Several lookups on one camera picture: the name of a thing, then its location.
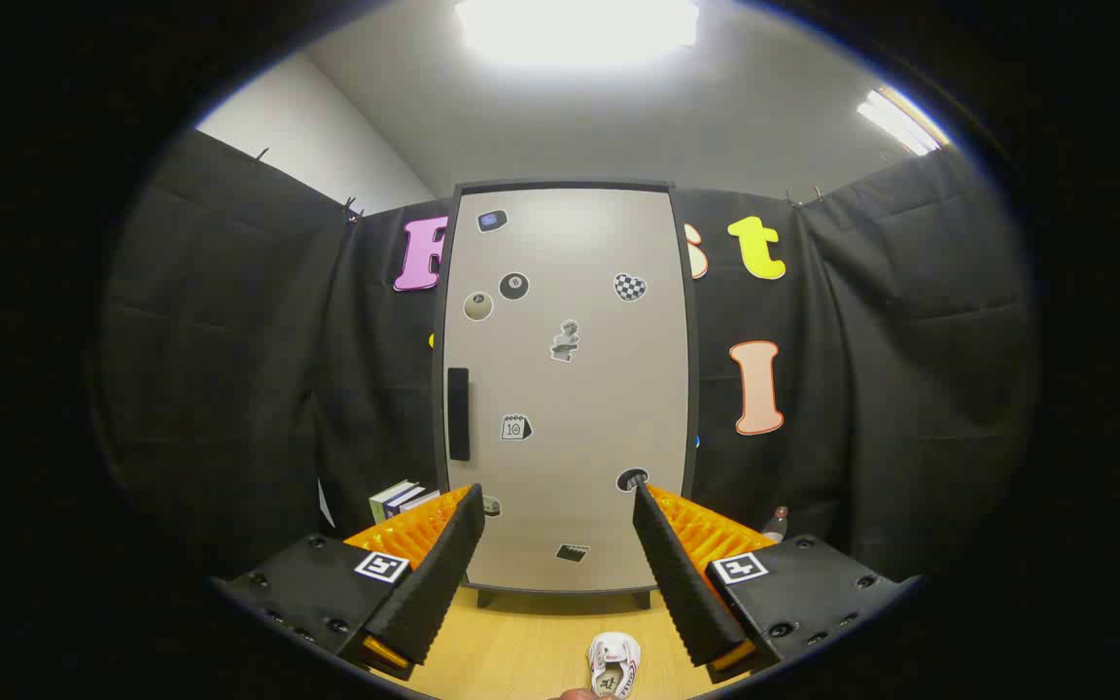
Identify black backdrop cloth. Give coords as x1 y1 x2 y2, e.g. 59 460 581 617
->
98 126 1042 584

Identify white shoe with red logo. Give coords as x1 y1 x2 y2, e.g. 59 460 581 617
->
587 632 643 699

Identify white and green book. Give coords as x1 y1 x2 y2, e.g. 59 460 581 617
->
368 479 422 524

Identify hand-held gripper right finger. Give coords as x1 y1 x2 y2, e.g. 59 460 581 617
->
632 483 921 683

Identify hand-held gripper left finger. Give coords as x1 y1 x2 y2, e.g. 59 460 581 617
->
215 483 486 682

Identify square ceiling light panel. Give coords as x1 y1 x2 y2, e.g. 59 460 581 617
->
453 0 700 59

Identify long ceiling light strip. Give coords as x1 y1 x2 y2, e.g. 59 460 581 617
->
857 86 945 157

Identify dark grey shoe cabinet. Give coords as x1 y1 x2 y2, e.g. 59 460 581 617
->
432 179 700 610

